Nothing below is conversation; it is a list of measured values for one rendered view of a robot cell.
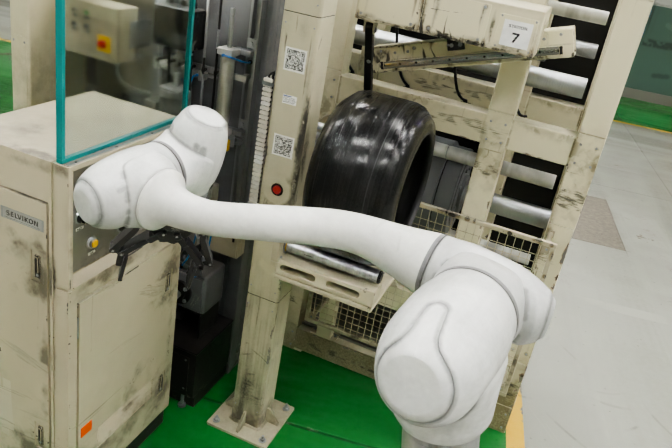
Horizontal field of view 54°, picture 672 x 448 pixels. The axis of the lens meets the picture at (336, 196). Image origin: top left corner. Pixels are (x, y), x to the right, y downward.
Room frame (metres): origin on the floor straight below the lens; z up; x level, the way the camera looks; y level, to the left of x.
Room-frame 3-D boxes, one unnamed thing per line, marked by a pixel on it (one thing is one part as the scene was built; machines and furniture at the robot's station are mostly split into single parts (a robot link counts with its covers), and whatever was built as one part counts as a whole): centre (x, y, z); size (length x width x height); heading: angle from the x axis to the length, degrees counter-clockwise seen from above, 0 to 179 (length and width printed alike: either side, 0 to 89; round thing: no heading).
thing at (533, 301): (0.82, -0.24, 1.51); 0.18 x 0.14 x 0.13; 64
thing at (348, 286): (1.94, -0.02, 0.83); 0.36 x 0.09 x 0.06; 72
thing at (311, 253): (1.94, -0.03, 0.90); 0.35 x 0.05 x 0.05; 72
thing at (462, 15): (2.31, -0.28, 1.71); 0.61 x 0.25 x 0.15; 72
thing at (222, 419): (2.13, 0.18, 0.02); 0.27 x 0.27 x 0.04; 72
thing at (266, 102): (2.13, 0.27, 1.19); 0.05 x 0.04 x 0.48; 162
